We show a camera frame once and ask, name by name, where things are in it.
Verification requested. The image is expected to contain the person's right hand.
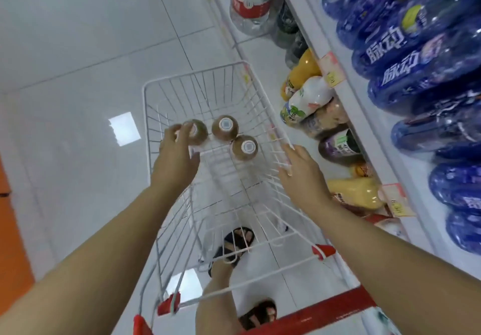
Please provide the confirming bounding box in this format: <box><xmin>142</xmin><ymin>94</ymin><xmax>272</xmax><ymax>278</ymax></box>
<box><xmin>278</xmin><ymin>142</ymin><xmax>335</xmax><ymax>217</ymax></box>

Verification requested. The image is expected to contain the person's left hand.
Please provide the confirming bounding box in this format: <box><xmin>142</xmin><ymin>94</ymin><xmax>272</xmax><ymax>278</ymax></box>
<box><xmin>150</xmin><ymin>122</ymin><xmax>202</xmax><ymax>195</ymax></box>

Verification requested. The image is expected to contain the store shelving unit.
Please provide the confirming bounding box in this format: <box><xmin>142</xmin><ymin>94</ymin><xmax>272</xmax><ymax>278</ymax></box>
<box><xmin>202</xmin><ymin>0</ymin><xmax>481</xmax><ymax>335</ymax></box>

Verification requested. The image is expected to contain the red-handled white wire cart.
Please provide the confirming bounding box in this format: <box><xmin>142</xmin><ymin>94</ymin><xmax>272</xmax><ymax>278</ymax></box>
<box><xmin>133</xmin><ymin>61</ymin><xmax>376</xmax><ymax>335</ymax></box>

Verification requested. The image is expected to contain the person's right forearm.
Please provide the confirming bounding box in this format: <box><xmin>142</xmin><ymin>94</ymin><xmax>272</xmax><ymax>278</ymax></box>
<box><xmin>319</xmin><ymin>199</ymin><xmax>481</xmax><ymax>335</ymax></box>

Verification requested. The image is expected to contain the person's left forearm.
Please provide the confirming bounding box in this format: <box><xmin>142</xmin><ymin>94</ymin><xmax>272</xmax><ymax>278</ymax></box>
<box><xmin>0</xmin><ymin>184</ymin><xmax>196</xmax><ymax>335</ymax></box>

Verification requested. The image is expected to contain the purple juice bottle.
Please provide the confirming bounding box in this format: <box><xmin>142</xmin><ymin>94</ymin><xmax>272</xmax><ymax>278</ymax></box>
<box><xmin>318</xmin><ymin>128</ymin><xmax>363</xmax><ymax>167</ymax></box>

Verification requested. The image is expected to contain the white green-label juice bottle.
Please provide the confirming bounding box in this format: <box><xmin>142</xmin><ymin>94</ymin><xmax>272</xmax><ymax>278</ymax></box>
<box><xmin>280</xmin><ymin>76</ymin><xmax>335</xmax><ymax>127</ymax></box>

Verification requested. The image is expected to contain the person's left black sandal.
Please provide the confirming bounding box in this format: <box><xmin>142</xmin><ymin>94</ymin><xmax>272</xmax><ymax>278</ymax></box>
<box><xmin>208</xmin><ymin>227</ymin><xmax>256</xmax><ymax>277</ymax></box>

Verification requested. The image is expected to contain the person's black sandal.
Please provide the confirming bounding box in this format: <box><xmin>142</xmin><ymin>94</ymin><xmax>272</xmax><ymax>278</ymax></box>
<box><xmin>208</xmin><ymin>227</ymin><xmax>256</xmax><ymax>277</ymax></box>
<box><xmin>238</xmin><ymin>299</ymin><xmax>279</xmax><ymax>331</ymax></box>

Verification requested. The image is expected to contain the yellow juice bottle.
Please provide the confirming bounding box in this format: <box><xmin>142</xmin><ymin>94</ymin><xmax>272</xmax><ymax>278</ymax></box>
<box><xmin>281</xmin><ymin>49</ymin><xmax>322</xmax><ymax>101</ymax></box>

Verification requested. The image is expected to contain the dark grey drink bottle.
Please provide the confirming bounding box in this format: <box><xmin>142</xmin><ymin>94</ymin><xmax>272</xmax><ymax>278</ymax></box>
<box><xmin>285</xmin><ymin>32</ymin><xmax>309</xmax><ymax>69</ymax></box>
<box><xmin>270</xmin><ymin>2</ymin><xmax>300</xmax><ymax>49</ymax></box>

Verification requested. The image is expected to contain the person's right black sandal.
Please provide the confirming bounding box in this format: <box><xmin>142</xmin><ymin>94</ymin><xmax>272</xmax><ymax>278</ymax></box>
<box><xmin>238</xmin><ymin>299</ymin><xmax>279</xmax><ymax>331</ymax></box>

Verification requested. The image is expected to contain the person's right leg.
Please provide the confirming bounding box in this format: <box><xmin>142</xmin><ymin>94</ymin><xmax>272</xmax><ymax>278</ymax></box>
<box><xmin>242</xmin><ymin>302</ymin><xmax>279</xmax><ymax>333</ymax></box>

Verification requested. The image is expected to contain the person's leg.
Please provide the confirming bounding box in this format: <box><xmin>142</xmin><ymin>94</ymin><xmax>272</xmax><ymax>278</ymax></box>
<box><xmin>242</xmin><ymin>302</ymin><xmax>279</xmax><ymax>333</ymax></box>
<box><xmin>195</xmin><ymin>233</ymin><xmax>256</xmax><ymax>335</ymax></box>

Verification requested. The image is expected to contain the person's left leg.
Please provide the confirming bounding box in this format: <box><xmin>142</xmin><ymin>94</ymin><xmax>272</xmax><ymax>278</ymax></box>
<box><xmin>195</xmin><ymin>233</ymin><xmax>256</xmax><ymax>335</ymax></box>

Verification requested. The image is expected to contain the large water bottle red label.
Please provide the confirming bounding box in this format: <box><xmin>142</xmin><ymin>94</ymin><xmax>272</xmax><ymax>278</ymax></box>
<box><xmin>229</xmin><ymin>0</ymin><xmax>285</xmax><ymax>37</ymax></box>

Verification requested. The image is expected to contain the red yellow price tag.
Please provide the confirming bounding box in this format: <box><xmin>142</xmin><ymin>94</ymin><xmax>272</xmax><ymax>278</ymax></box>
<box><xmin>317</xmin><ymin>52</ymin><xmax>346</xmax><ymax>88</ymax></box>
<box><xmin>379</xmin><ymin>183</ymin><xmax>416</xmax><ymax>218</ymax></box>

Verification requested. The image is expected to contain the red white drink carton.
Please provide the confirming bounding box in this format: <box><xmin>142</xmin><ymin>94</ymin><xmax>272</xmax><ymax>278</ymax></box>
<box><xmin>362</xmin><ymin>212</ymin><xmax>410</xmax><ymax>241</ymax></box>

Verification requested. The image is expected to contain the row of blue drink bottles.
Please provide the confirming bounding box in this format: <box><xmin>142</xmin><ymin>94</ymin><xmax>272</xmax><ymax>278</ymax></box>
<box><xmin>307</xmin><ymin>0</ymin><xmax>481</xmax><ymax>255</ymax></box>

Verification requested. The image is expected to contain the orange panelled display rack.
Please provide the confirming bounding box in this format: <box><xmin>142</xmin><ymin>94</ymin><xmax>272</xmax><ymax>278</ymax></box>
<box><xmin>0</xmin><ymin>154</ymin><xmax>37</xmax><ymax>316</ymax></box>

